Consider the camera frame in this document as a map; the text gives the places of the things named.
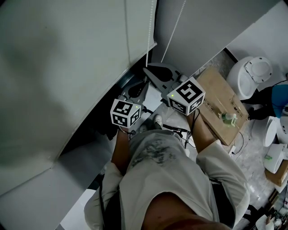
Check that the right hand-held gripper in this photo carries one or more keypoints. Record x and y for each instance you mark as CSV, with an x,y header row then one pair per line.
x,y
189,94

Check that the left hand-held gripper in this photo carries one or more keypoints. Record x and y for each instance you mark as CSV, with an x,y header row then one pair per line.
x,y
123,113

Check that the white roller blind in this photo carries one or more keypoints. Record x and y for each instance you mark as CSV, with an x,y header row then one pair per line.
x,y
56,78

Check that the person's right forearm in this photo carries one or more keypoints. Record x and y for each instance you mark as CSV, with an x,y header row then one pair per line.
x,y
201,137

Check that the person's left forearm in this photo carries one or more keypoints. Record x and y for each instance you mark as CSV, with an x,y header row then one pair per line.
x,y
120,148

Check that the person's white shoe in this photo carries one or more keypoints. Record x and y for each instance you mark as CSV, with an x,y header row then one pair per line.
x,y
158,120

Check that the black rod tool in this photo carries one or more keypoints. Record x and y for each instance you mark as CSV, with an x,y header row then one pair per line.
x,y
174,129

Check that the large cardboard box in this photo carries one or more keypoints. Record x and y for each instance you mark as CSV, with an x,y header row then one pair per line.
x,y
218,89

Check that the white toilet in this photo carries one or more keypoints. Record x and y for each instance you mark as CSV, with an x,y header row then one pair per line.
x,y
238,77

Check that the person's white shirt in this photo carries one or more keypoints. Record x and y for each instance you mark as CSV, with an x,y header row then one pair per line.
x,y
162,179

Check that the white power strip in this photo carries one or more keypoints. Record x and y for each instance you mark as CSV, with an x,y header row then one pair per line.
x,y
232,149

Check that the white window sill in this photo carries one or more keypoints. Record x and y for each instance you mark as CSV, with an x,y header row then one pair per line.
x,y
67,184

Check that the white toilet lid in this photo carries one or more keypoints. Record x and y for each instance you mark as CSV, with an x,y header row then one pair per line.
x,y
270,131

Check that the person's bare chest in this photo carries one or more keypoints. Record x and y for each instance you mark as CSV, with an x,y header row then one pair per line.
x,y
180,213

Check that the white ceramic tank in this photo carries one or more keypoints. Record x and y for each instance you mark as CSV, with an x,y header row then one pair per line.
x,y
276,157

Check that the small brown box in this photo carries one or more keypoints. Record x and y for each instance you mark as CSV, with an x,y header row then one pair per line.
x,y
279,177

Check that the black equipment pile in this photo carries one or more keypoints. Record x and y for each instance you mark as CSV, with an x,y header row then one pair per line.
x,y
270,215

